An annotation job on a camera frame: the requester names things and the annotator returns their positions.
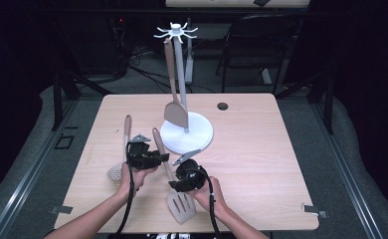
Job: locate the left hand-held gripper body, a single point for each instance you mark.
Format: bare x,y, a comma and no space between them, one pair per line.
142,157

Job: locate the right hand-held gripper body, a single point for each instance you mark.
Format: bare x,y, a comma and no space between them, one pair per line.
190,172

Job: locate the beige slotted turner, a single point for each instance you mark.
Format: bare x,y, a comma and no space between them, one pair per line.
182,207

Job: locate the beige perforated skimmer spoon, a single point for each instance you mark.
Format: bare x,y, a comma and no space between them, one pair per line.
127,126

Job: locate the white utensil rack stand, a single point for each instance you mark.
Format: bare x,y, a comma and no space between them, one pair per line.
195,136

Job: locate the beige solid turner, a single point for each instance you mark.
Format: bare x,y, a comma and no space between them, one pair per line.
175,114

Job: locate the person's left hand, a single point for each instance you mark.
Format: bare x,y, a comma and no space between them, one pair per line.
132,181

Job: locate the person's right hand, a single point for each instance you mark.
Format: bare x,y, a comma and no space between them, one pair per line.
205,199

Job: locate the black metal stand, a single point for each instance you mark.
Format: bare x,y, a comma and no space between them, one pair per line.
57,99
329,106

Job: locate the black chair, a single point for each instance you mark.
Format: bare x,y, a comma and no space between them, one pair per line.
258,33

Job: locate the aluminium floor rail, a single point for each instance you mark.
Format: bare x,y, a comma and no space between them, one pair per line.
348,179
26,179

